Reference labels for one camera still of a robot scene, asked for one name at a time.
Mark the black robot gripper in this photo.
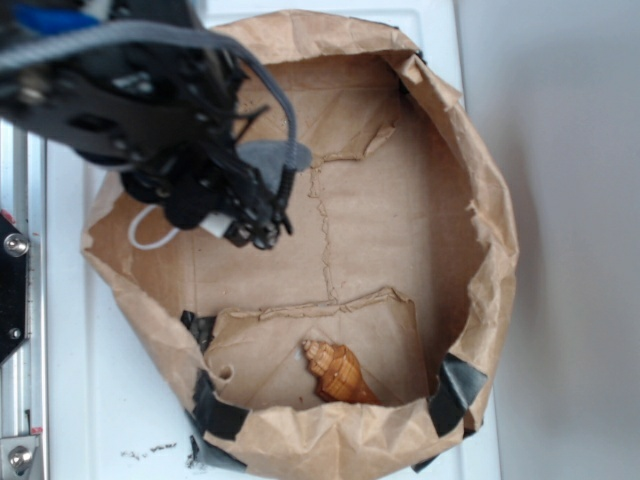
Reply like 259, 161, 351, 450
119, 47, 295, 251

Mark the gray plush mouse toy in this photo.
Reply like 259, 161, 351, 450
237, 140, 312, 194

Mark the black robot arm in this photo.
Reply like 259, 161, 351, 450
1, 1, 309, 250

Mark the white plastic tray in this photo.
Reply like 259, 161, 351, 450
45, 1, 502, 479

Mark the brown paper bag bin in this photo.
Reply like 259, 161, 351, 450
82, 10, 519, 479

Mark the black tape bottom left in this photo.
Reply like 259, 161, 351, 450
178, 309, 250, 471

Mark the black tape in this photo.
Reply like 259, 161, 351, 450
178, 309, 250, 471
411, 352, 489, 474

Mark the orange spiral seashell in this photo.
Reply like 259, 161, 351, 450
302, 339, 381, 405

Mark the black tape bottom right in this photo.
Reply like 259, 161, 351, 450
411, 352, 489, 474

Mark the white cable loop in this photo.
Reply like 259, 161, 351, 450
129, 205, 180, 251

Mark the aluminium rail frame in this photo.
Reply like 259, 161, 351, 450
1, 121, 49, 479

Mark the gray braided cable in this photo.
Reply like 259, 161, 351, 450
0, 20, 301, 174

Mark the black metal bracket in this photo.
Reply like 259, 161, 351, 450
0, 213, 30, 364

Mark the silver corner bracket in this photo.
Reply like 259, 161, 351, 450
1, 435, 43, 480

